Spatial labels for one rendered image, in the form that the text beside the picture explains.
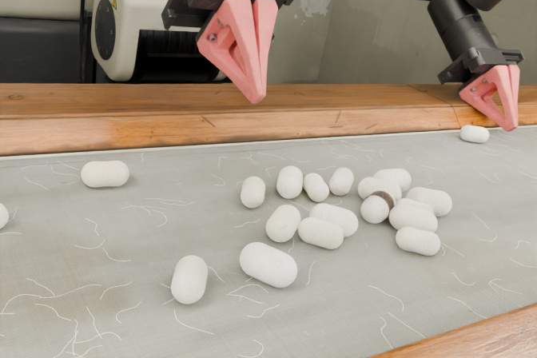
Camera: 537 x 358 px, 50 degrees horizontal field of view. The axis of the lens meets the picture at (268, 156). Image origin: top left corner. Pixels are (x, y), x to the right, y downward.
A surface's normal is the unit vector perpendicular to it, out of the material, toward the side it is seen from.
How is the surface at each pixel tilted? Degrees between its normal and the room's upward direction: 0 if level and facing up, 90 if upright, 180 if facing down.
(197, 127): 45
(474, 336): 0
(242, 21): 62
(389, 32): 90
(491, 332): 0
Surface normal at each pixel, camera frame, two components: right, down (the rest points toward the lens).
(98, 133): 0.47, -0.36
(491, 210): 0.16, -0.91
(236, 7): 0.52, -0.07
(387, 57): -0.85, 0.07
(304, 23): 0.53, 0.40
